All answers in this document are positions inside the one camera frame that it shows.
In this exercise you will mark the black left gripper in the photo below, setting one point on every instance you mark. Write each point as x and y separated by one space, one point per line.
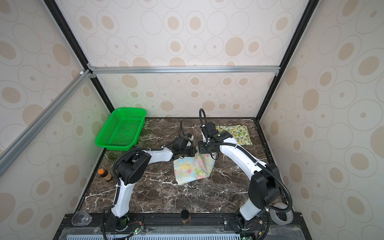
192 149

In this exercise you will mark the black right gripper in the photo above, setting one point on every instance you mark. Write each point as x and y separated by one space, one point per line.
201 148

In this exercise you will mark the floral pastel skirt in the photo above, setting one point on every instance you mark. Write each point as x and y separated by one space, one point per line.
189 169

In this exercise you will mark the lemon print green skirt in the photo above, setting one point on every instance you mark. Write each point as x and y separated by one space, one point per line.
239 132

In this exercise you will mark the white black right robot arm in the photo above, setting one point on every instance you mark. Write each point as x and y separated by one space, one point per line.
266 190

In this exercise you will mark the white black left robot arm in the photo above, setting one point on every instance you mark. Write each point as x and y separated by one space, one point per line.
129 168

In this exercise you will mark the brown cylindrical knob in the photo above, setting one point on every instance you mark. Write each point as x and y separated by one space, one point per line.
185 216

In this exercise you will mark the green plastic basket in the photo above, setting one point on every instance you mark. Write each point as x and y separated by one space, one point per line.
122 129

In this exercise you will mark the orange small bottle cap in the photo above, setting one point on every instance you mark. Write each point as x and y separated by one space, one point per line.
105 175

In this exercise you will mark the clear plastic cup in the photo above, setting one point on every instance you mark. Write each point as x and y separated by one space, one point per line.
81 219

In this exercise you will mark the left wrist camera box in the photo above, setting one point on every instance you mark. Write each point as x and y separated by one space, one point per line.
183 141

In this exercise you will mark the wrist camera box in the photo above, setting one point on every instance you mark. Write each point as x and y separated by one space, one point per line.
208 130
183 141

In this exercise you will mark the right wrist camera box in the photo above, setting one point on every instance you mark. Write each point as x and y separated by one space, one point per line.
208 130

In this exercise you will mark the silver aluminium rail back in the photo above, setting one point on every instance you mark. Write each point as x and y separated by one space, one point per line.
185 70

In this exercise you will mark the silver aluminium rail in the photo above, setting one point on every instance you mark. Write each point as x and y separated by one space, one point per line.
25 138
185 70

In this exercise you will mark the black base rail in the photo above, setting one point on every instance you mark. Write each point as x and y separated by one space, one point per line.
207 226

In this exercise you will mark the black corner frame post right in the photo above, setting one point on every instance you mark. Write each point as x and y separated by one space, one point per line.
302 25

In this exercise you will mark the black corner frame post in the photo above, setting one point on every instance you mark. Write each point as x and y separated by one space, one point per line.
59 18
302 25

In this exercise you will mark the silver aluminium rail left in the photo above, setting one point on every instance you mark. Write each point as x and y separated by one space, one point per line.
25 138

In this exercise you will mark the black corner frame post left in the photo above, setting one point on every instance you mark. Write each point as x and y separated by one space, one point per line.
59 18

